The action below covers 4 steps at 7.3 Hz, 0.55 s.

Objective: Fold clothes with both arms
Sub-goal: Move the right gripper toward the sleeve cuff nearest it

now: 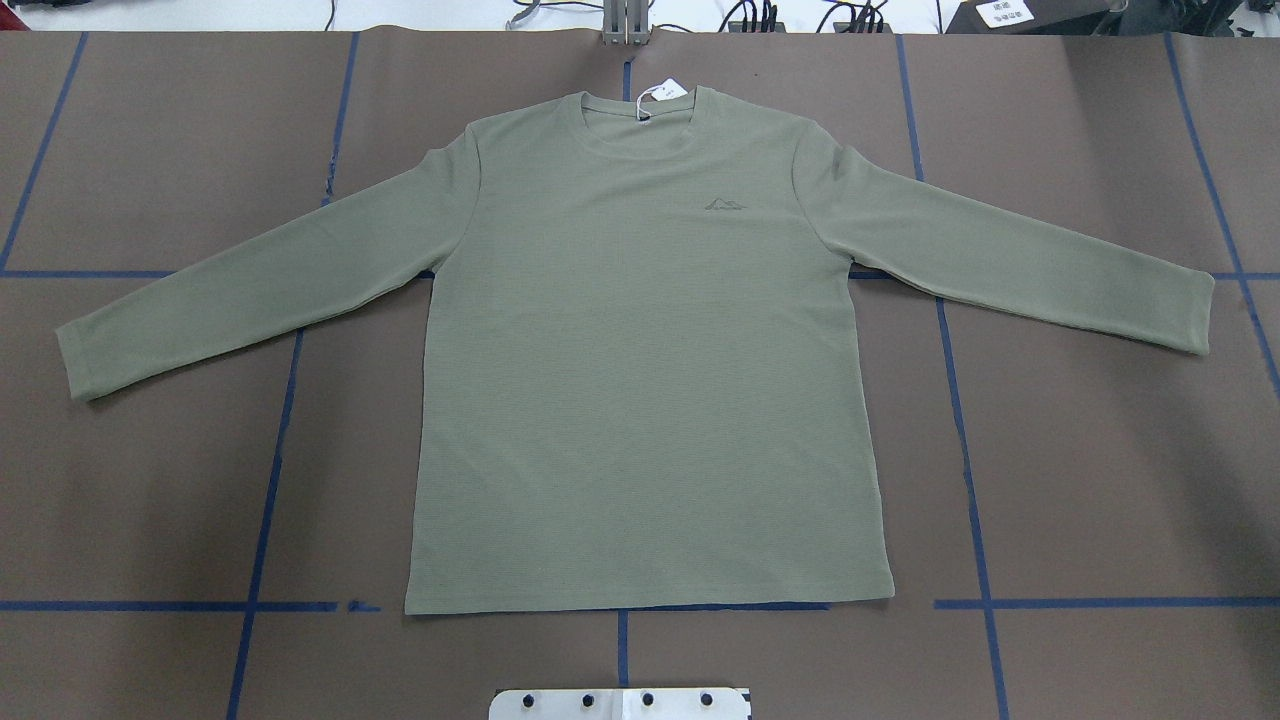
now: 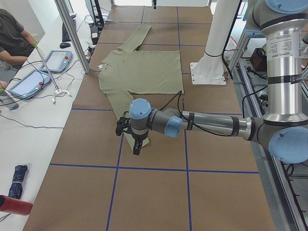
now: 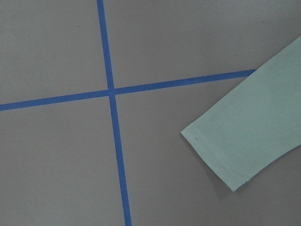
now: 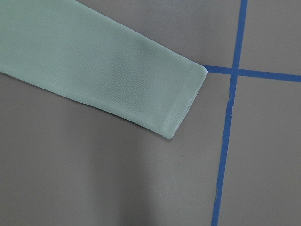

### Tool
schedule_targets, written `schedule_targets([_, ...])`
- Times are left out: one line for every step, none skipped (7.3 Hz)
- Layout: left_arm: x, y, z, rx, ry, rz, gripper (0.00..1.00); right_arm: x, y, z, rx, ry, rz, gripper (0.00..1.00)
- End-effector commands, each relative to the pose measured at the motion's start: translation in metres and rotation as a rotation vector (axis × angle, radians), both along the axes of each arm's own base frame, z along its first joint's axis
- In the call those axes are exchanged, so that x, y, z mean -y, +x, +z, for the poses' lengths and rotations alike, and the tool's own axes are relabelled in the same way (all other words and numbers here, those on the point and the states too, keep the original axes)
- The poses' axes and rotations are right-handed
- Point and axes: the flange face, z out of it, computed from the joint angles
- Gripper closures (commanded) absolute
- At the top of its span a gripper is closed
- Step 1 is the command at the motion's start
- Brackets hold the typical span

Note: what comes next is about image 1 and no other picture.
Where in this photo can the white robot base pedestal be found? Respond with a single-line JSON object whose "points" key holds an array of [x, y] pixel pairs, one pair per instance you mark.
{"points": [[623, 703]]}

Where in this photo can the black label printer box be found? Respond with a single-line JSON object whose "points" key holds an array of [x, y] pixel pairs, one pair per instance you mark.
{"points": [[1034, 18]]}

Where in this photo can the white paper hang tag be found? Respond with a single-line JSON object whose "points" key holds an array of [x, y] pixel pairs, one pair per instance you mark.
{"points": [[668, 90]]}

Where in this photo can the aluminium frame post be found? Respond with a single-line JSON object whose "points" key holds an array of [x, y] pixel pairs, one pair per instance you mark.
{"points": [[626, 22]]}

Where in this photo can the olive green long-sleeve shirt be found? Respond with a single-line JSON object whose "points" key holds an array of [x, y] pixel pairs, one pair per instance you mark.
{"points": [[640, 381]]}

